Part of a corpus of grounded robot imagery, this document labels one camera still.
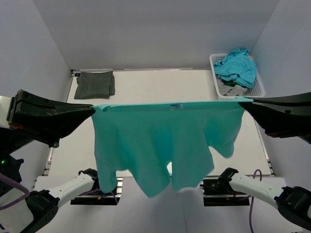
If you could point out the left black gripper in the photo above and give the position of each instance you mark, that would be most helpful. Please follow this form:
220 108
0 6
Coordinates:
44 118

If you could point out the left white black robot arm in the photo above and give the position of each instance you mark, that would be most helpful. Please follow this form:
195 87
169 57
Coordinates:
25 211

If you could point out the light blue t-shirt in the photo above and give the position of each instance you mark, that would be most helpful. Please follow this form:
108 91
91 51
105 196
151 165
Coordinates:
237 67

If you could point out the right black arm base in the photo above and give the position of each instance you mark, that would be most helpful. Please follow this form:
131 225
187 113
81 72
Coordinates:
216 194

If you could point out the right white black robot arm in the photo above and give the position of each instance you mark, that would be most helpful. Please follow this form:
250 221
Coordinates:
293 203

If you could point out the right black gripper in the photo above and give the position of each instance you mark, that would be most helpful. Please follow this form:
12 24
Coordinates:
282 115

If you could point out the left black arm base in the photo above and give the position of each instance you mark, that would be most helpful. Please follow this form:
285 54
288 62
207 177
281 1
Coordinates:
98 198

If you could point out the white plastic basket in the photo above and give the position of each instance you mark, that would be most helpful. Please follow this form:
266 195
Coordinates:
257 91

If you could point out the grey white cloth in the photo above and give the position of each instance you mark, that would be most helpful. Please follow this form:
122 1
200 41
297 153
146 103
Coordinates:
226 90

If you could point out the teal green t-shirt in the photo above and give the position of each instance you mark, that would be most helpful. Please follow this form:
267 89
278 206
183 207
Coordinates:
163 144

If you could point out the dark green cloth in basket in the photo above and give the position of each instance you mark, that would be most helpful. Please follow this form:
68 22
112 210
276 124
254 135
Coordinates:
231 84

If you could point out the folded dark grey t-shirt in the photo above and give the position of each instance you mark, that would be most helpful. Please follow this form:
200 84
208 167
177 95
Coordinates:
95 86

